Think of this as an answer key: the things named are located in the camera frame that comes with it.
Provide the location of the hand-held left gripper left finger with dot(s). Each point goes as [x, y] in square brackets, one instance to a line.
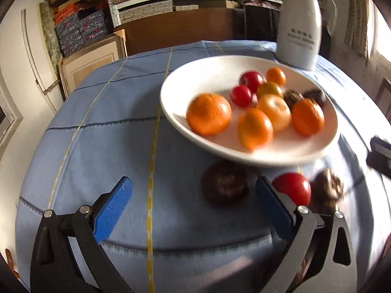
[114, 207]

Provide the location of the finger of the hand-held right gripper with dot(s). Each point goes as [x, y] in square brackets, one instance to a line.
[380, 158]

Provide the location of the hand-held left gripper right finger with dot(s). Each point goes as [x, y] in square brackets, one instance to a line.
[273, 207]

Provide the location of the large red tomato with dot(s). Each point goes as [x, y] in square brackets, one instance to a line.
[291, 187]

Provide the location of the dark water chestnut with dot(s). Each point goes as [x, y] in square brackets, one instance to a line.
[328, 186]
[224, 181]
[293, 98]
[316, 95]

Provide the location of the orange kumquat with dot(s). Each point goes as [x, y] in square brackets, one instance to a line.
[275, 76]
[255, 128]
[268, 89]

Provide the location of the small mandarin orange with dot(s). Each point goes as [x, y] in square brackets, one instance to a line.
[308, 117]

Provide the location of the pale yellow round fruit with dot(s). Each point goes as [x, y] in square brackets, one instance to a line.
[276, 113]

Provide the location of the large mandarin orange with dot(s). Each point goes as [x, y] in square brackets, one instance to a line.
[209, 114]

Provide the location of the small red cherry tomato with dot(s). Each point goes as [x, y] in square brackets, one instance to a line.
[240, 96]

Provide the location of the dark red cherry tomato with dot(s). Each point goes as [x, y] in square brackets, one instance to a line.
[251, 81]

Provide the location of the white oval plate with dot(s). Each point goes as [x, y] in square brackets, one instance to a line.
[220, 73]

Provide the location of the blue checked tablecloth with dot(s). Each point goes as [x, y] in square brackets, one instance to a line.
[107, 146]

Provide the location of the dark slatted wooden chair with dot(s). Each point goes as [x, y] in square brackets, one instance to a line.
[385, 96]

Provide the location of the carved wooden chair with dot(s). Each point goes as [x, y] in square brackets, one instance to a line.
[10, 262]

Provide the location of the light wooden framed panel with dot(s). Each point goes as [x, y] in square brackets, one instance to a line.
[91, 64]

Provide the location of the woven window blind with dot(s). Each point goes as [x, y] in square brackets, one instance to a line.
[357, 15]

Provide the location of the white thermos jug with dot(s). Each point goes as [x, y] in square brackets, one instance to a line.
[301, 36]

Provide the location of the white plank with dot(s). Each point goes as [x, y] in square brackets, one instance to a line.
[35, 61]

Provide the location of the stack of blue patterned boxes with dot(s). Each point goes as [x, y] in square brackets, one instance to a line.
[82, 33]

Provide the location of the green marbled panel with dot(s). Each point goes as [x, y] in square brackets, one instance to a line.
[49, 33]

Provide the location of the brown wooden board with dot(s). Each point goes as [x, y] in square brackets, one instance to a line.
[183, 30]

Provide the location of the orange box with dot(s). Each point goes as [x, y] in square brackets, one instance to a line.
[65, 10]

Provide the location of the white window frame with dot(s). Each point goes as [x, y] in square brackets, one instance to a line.
[9, 119]

